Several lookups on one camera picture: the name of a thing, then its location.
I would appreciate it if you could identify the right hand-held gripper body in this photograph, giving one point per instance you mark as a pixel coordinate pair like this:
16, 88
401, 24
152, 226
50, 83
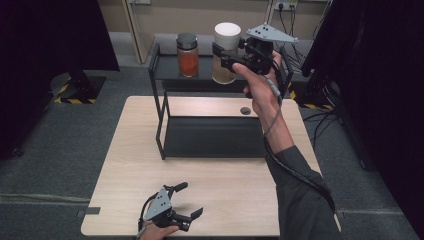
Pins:
263, 50

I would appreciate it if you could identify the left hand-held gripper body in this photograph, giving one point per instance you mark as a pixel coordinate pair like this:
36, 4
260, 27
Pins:
160, 205

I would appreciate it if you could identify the brown powder jar white lid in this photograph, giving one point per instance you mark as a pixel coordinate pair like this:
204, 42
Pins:
226, 33

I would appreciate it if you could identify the orange powder jar black lid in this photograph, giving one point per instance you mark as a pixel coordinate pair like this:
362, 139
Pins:
188, 61

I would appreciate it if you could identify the black metal rack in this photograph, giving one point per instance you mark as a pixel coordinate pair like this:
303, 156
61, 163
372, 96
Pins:
213, 136

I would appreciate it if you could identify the person's left hand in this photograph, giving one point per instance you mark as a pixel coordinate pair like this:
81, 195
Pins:
156, 233

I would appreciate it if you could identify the person's right hand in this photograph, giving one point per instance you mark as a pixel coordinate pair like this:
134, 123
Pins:
261, 96

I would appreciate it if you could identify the round table grommet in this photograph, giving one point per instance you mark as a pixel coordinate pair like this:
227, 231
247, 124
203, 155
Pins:
245, 110

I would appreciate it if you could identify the dark tape piece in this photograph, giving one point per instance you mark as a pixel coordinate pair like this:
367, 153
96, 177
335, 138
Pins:
89, 211

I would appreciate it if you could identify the yellow black floor tape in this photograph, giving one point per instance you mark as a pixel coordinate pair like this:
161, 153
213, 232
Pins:
315, 106

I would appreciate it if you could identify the dark curtain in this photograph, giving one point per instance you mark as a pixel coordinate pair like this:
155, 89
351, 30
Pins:
50, 50
383, 66

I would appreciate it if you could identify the black stand base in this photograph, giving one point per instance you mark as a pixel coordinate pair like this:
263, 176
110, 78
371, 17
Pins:
80, 88

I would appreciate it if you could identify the white wall outlet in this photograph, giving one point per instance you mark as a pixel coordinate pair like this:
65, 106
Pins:
286, 5

